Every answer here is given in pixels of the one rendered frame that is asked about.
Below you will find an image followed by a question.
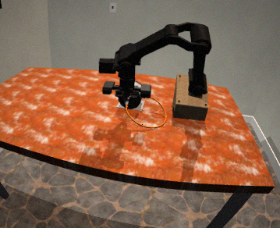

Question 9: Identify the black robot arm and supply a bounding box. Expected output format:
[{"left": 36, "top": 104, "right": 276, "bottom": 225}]
[{"left": 98, "top": 22, "right": 211, "bottom": 98}]

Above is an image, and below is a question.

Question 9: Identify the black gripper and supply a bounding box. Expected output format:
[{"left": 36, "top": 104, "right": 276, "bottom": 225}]
[{"left": 102, "top": 74, "right": 151, "bottom": 106}]

